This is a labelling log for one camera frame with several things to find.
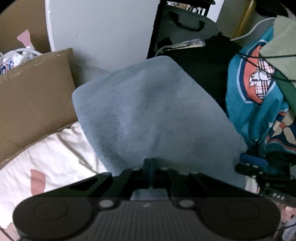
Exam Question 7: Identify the blue denim drawstring pants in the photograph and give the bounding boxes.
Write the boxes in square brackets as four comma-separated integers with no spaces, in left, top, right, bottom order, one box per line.
[72,56,247,189]

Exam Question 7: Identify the person's right hand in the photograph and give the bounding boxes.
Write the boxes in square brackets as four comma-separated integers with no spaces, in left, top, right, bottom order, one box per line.
[279,204,295,223]

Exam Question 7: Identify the teal patterned bag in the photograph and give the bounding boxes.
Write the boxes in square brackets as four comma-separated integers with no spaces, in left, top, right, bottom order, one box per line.
[226,27,295,155]

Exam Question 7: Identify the cream bear print bedsheet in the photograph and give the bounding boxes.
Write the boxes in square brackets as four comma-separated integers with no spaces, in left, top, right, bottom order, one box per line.
[0,121,260,241]

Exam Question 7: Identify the light green cloth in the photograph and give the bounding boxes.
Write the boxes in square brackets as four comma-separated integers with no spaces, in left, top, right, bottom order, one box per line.
[259,14,296,110]

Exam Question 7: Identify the brown cardboard sheet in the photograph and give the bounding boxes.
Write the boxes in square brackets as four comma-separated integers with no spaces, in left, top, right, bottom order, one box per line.
[1,1,77,166]

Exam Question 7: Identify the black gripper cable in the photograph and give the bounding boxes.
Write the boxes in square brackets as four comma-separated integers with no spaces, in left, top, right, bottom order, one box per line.
[238,52,296,84]

